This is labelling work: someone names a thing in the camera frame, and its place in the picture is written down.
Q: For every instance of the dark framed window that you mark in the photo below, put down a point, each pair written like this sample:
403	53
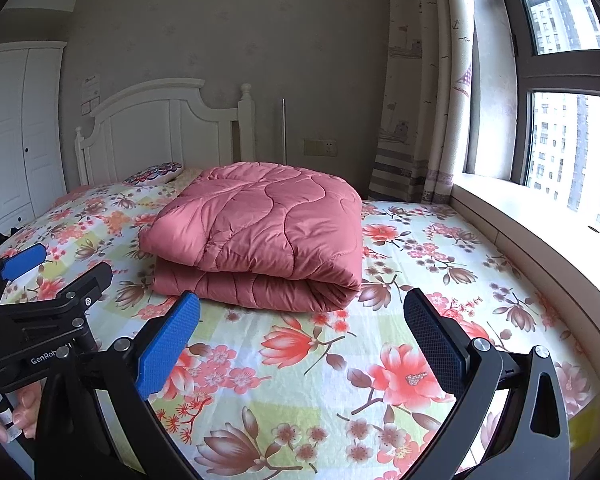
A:
570	150

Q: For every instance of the person's left hand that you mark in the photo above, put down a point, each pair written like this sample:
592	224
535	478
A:
27	405

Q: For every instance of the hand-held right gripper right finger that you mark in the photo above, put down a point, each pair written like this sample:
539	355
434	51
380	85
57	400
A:
432	345

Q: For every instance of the beige plush cushion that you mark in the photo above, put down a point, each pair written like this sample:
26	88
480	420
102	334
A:
187	178

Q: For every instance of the pink quilted jacket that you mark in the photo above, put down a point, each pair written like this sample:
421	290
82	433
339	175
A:
260	230

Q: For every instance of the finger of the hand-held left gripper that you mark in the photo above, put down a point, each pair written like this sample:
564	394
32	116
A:
80	285
22	262

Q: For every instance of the white wooden bed headboard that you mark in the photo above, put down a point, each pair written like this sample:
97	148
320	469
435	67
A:
145	130

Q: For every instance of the wall switch panel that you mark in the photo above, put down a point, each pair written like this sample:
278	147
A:
89	108

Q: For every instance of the beige wall socket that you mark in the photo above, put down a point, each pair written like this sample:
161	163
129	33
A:
320	147

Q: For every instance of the printed beige curtain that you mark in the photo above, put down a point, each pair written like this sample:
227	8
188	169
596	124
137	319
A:
410	85

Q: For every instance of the white wall notice paper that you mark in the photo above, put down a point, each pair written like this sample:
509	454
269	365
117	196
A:
91	87

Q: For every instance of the floral bed cover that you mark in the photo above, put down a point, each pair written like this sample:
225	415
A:
330	385

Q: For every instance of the beige window sill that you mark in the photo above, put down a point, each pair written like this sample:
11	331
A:
530	220

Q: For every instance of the black jagged object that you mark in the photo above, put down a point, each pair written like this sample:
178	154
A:
0	245

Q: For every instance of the mandala patterned pillow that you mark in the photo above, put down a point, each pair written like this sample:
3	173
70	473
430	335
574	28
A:
155	172

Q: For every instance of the white upright pole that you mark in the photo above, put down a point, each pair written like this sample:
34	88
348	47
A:
284	130

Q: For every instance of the white wardrobe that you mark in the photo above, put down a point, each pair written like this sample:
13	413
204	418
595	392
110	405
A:
10	135

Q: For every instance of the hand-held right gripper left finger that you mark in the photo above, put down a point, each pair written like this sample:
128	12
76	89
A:
170	350

